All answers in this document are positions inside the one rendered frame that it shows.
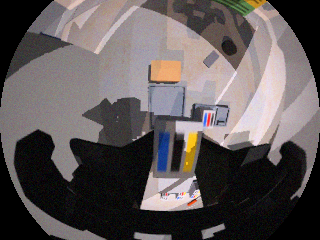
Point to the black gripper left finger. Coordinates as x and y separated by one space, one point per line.
131 162

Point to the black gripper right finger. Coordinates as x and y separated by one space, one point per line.
217 167

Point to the tan rectangular block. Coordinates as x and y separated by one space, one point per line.
166 70

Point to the dark grey short cylinder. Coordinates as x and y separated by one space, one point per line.
229 47

